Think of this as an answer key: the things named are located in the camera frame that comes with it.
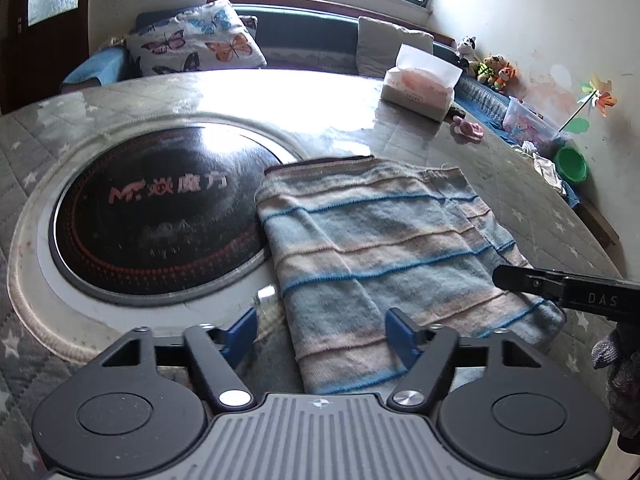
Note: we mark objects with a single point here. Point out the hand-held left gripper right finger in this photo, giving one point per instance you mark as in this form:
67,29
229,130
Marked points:
402,334

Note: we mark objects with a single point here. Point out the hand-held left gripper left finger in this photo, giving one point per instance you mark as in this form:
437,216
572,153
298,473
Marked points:
242,331

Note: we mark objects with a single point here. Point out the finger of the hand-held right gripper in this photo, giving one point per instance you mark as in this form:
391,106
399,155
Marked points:
525,280

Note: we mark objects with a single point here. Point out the striped knit shirt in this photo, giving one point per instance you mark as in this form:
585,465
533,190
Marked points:
380,240

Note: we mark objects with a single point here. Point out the person's right hand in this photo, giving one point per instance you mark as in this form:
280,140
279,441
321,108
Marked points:
625,395

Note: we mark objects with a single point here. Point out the white crumpled cloth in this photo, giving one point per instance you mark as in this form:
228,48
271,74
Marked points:
547,167

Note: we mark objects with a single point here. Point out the green plastic bowl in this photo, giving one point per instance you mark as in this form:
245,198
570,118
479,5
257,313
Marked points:
572,162

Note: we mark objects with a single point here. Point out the round black induction cooktop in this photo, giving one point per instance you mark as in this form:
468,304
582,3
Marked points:
150,220

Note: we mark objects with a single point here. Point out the clear plastic container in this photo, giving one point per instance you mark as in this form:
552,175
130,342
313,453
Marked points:
530,122

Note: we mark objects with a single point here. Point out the small pink toy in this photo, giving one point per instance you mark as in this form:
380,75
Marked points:
470,129

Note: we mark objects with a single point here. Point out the colourful pinwheel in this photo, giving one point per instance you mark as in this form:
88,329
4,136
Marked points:
600,97

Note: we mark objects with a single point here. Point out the orange plush toy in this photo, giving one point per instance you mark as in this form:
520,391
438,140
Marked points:
505,77

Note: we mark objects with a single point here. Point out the yellow green plush toy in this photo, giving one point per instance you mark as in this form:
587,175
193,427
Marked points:
487,67

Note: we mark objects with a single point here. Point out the pink tissue box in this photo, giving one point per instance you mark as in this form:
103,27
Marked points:
415,92

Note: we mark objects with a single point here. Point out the black white cow plush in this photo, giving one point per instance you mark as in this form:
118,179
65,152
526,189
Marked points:
467,50

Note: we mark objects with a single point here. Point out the grey pillow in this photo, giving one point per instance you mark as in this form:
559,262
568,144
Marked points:
390,45

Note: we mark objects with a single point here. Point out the butterfly print pillow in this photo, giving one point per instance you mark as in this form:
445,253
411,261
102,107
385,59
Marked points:
200,42

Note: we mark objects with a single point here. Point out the blue cushioned sofa bench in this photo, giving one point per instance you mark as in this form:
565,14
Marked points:
300,35

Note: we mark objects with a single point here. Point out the light blue cushion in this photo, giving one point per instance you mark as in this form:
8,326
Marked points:
95,67

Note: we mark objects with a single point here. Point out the dark wooden glass door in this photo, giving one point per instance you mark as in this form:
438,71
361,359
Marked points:
50,60

